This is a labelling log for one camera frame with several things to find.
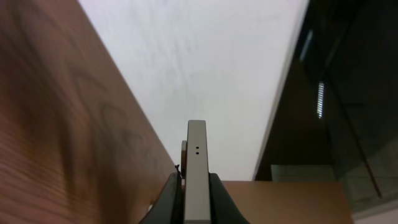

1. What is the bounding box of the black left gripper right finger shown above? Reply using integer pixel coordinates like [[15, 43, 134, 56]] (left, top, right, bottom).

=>
[[209, 173, 249, 224]]

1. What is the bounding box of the dark glass cabinet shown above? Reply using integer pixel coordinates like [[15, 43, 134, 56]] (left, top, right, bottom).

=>
[[254, 0, 397, 220]]

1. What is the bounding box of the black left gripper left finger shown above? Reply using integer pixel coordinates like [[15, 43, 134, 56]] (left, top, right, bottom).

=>
[[139, 165, 183, 224]]

